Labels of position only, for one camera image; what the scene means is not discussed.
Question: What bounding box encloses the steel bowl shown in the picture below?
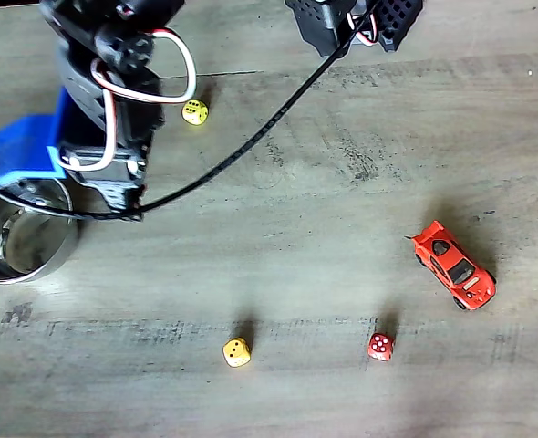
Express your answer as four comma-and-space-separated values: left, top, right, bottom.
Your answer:
0, 177, 82, 285

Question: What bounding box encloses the lime yellow die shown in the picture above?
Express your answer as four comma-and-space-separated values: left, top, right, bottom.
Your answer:
181, 99, 210, 128

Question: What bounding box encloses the orange-yellow die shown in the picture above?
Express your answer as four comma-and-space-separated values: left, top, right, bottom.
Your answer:
222, 337, 253, 369

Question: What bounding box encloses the red die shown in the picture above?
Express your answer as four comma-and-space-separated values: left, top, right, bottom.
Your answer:
367, 332, 396, 363

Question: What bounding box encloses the red toy car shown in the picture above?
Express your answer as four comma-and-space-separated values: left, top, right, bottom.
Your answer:
405, 220, 498, 312

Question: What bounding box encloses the white servo cable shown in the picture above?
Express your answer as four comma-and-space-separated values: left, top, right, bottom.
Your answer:
57, 26, 198, 173
345, 12, 380, 47

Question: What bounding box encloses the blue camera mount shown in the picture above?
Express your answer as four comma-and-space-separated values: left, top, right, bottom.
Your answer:
0, 88, 72, 201

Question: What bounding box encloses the black camera cable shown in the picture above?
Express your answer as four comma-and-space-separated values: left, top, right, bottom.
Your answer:
0, 0, 384, 220

